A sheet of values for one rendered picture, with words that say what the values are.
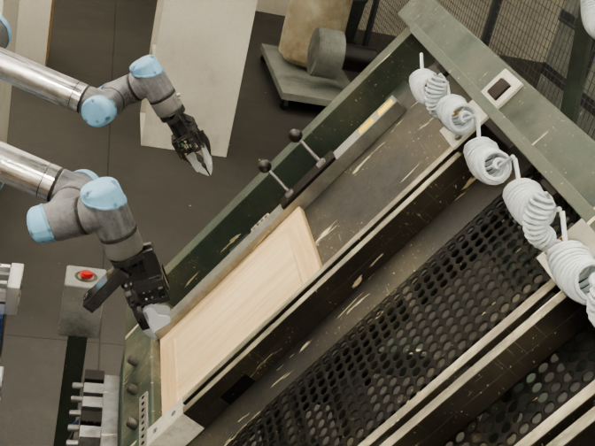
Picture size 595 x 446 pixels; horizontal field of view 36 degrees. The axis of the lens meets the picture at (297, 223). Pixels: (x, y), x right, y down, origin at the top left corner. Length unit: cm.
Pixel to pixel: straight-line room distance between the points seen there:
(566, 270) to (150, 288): 84
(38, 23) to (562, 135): 588
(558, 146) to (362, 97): 105
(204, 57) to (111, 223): 441
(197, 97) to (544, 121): 455
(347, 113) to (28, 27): 486
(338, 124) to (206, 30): 344
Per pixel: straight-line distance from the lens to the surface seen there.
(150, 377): 253
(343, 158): 248
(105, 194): 174
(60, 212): 179
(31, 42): 734
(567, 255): 136
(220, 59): 613
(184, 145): 246
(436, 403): 158
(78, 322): 288
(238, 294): 247
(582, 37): 285
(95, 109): 231
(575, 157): 169
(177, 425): 224
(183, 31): 606
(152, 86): 240
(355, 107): 269
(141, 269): 184
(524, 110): 189
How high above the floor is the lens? 239
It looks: 25 degrees down
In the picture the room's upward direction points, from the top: 14 degrees clockwise
